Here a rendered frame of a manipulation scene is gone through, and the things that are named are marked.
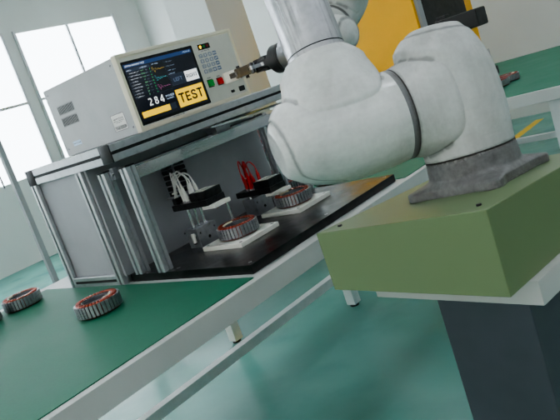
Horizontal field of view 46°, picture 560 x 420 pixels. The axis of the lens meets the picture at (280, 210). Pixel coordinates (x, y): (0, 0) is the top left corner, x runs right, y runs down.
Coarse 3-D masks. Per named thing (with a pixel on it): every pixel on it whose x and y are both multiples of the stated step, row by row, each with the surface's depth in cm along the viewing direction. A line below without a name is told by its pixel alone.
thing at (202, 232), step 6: (204, 222) 182; (210, 222) 181; (192, 228) 179; (198, 228) 178; (204, 228) 179; (210, 228) 181; (216, 228) 183; (186, 234) 181; (198, 234) 178; (204, 234) 179; (210, 234) 181; (216, 234) 182; (198, 240) 178; (204, 240) 179; (210, 240) 181; (192, 246) 181; (198, 246) 179; (204, 246) 179
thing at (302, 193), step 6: (300, 186) 192; (306, 186) 188; (282, 192) 191; (288, 192) 192; (294, 192) 184; (300, 192) 184; (306, 192) 185; (276, 198) 187; (282, 198) 184; (288, 198) 184; (294, 198) 184; (300, 198) 184; (306, 198) 185; (276, 204) 188; (282, 204) 185; (288, 204) 184; (294, 204) 184
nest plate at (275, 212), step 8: (320, 192) 191; (328, 192) 189; (312, 200) 184; (320, 200) 186; (272, 208) 192; (280, 208) 188; (288, 208) 184; (296, 208) 181; (304, 208) 181; (264, 216) 189; (272, 216) 186
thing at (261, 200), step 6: (252, 198) 195; (258, 198) 196; (264, 198) 198; (270, 198) 200; (246, 204) 197; (252, 204) 195; (258, 204) 196; (264, 204) 197; (270, 204) 199; (246, 210) 198; (252, 210) 196; (258, 210) 195; (264, 210) 197
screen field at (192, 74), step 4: (192, 68) 184; (196, 68) 185; (180, 72) 181; (184, 72) 182; (188, 72) 183; (192, 72) 184; (196, 72) 185; (172, 76) 178; (176, 76) 179; (180, 76) 180; (184, 76) 182; (188, 76) 183; (192, 76) 184; (196, 76) 185; (172, 80) 178; (176, 80) 179; (180, 80) 180; (184, 80) 181; (188, 80) 182; (172, 84) 178; (176, 84) 179
